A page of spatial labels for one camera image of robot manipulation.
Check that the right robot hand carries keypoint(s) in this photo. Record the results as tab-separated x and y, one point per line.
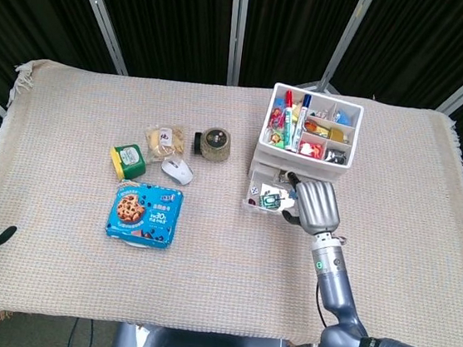
319	206

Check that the clear drawer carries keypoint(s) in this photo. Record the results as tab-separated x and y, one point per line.
268	184

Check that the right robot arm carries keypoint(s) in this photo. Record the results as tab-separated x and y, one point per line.
338	299

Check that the white drawer organizer box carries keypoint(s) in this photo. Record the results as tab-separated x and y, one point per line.
304	161

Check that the blue chocolate cookie box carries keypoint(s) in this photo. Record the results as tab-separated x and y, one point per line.
143	213

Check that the black binder clips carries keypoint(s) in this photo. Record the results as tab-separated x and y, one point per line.
336	156

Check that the red small clips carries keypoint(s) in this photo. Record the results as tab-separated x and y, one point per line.
311	150

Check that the white dice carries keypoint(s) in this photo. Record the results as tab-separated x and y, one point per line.
253	191

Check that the white marker with blue cap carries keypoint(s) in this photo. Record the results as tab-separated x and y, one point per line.
301	120

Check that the green marker with red cap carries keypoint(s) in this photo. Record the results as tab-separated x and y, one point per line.
291	121

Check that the blue plastic object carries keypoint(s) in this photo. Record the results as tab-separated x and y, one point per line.
344	117

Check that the red candy packet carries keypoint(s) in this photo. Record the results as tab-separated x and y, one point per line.
279	117

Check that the beige woven tablecloth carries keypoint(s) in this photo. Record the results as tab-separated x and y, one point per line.
220	272

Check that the glass jar with black lid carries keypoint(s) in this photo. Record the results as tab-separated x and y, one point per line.
216	144

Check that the white computer mouse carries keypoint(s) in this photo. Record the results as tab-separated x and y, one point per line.
177	170

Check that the clear bag of biscuits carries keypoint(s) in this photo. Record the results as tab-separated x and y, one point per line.
164	140

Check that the green container with yellow lid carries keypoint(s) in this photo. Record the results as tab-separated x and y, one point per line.
130	158

